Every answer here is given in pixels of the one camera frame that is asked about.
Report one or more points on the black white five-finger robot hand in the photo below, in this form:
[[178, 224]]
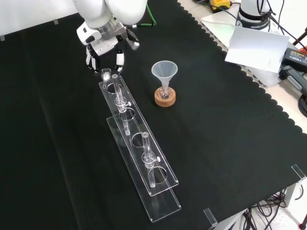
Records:
[[103, 48]]

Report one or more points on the clear weighing funnel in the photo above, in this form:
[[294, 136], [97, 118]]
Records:
[[106, 76]]

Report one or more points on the translucent plastic funnel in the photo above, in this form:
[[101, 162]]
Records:
[[164, 69]]

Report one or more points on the clear acrylic funnel stand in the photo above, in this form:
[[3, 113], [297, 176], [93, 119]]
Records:
[[147, 158]]

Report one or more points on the grey tape piece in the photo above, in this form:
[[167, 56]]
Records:
[[55, 21], [2, 38]]

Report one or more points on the small round-bottom glass flask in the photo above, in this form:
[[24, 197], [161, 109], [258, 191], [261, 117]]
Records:
[[164, 95]]

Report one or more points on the pale base board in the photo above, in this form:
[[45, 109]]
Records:
[[216, 22]]

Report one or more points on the yellow stop button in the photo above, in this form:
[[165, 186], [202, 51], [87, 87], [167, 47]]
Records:
[[219, 4]]

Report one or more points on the black bench cloth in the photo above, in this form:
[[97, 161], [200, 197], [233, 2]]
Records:
[[216, 124]]

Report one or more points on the white paper sheet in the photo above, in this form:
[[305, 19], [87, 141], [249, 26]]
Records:
[[256, 48]]

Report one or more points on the black power adapter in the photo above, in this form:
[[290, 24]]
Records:
[[296, 57]]

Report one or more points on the clear acrylic cloth clamp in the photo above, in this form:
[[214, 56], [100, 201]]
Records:
[[210, 216], [298, 171]]

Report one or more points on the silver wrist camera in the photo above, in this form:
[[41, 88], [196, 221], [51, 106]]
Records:
[[133, 42]]

